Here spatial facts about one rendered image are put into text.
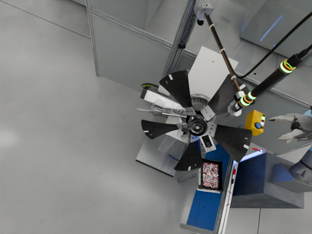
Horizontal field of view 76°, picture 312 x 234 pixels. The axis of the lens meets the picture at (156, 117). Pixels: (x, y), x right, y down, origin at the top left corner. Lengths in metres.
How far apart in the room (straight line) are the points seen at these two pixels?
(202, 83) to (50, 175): 1.77
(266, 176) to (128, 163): 1.38
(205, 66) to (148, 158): 1.27
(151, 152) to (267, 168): 1.19
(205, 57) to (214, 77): 0.15
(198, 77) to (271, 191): 0.92
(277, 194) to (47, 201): 2.01
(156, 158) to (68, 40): 2.03
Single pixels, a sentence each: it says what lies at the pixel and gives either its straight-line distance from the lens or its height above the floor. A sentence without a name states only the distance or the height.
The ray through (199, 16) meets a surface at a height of 1.53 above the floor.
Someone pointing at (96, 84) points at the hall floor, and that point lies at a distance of 2.73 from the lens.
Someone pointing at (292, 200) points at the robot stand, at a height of 1.00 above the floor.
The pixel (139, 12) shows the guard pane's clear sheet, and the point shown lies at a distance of 1.80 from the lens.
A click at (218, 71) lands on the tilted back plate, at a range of 1.42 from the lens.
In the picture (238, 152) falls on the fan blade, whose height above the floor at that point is 1.17.
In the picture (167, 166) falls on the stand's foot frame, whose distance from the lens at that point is 2.30.
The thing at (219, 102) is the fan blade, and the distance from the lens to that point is 1.24.
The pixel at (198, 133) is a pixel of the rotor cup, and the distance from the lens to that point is 1.25.
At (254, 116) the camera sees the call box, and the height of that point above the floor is 1.07.
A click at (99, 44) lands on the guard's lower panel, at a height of 0.61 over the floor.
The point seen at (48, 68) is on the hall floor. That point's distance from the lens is 2.96.
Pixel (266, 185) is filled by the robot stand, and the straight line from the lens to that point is 1.63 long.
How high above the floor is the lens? 2.28
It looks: 64 degrees down
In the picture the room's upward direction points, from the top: 24 degrees clockwise
